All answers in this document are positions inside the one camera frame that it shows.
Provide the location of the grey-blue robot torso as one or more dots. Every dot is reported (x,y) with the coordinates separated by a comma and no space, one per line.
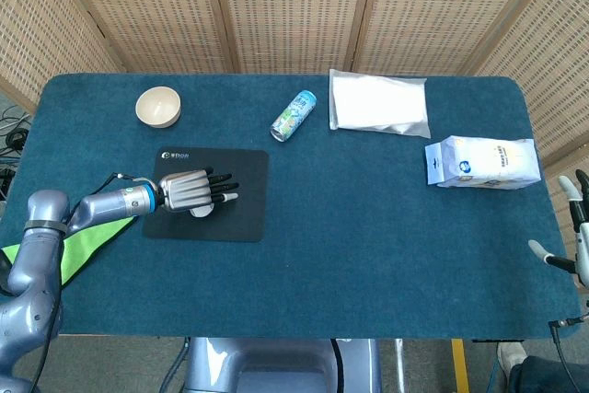
(276,365)

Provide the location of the white blue tissue pack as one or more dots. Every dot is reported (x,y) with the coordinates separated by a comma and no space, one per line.
(488,160)

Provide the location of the white shoe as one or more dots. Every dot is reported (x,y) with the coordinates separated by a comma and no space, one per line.
(511,356)

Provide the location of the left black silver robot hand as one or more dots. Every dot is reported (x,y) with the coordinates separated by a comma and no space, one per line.
(184,190)

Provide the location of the yellow floor tape strip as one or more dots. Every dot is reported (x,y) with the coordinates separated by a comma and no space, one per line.
(459,365)

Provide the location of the blue felt table cover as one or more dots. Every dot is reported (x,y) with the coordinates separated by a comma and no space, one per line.
(345,273)

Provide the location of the white computer mouse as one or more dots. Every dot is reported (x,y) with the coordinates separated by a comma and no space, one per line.
(201,213)

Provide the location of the beige bowl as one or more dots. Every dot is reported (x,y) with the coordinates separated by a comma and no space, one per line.
(158,107)

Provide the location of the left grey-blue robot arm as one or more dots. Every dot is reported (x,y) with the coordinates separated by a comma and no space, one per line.
(37,264)

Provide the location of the black mouse pad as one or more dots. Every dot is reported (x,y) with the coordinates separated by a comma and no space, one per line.
(248,209)

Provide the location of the woven bamboo folding screen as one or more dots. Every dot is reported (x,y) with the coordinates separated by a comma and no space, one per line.
(294,6)

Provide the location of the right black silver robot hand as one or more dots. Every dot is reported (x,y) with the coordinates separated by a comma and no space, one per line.
(583,246)

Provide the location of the dark trouser leg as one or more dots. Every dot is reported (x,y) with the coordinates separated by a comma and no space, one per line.
(538,377)

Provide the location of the blue green drink can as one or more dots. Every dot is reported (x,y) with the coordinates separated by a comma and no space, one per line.
(293,116)

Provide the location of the clear bag of white sheets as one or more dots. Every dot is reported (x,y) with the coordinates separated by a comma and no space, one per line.
(377,103)

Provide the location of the green microfiber cloth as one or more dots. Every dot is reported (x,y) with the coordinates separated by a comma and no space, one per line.
(85,246)

